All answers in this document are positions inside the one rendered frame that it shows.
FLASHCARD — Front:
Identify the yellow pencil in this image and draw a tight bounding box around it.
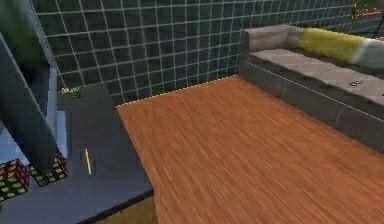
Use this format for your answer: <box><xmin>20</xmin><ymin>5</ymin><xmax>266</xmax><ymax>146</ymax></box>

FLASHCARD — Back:
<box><xmin>84</xmin><ymin>148</ymin><xmax>93</xmax><ymax>176</ymax></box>

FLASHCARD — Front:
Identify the grey sofa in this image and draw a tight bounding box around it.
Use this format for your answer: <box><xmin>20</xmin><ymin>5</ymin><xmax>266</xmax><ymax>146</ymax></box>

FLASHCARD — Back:
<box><xmin>237</xmin><ymin>24</ymin><xmax>384</xmax><ymax>154</ymax></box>

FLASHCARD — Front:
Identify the small green toy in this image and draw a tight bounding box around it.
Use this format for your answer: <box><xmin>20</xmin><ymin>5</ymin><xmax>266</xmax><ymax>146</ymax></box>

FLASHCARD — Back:
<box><xmin>60</xmin><ymin>86</ymin><xmax>83</xmax><ymax>100</ymax></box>

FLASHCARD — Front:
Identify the yellow and white pillow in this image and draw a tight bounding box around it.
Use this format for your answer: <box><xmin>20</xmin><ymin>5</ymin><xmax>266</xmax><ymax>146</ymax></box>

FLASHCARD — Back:
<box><xmin>295</xmin><ymin>27</ymin><xmax>384</xmax><ymax>70</ymax></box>

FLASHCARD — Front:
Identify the dark flat television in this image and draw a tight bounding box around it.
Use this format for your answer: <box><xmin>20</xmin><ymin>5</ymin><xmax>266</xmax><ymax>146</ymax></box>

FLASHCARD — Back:
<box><xmin>0</xmin><ymin>0</ymin><xmax>68</xmax><ymax>174</ymax></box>

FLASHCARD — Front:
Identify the multicoloured puzzle cube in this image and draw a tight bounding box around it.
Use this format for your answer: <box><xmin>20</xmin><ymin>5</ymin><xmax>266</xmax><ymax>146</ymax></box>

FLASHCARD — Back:
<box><xmin>0</xmin><ymin>158</ymin><xmax>31</xmax><ymax>203</ymax></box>
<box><xmin>29</xmin><ymin>149</ymin><xmax>68</xmax><ymax>188</ymax></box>

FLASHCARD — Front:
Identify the dark grey tv stand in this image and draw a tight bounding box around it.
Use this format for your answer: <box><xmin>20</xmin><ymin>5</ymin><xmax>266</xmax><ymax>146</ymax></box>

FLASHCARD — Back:
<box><xmin>0</xmin><ymin>82</ymin><xmax>155</xmax><ymax>224</ymax></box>

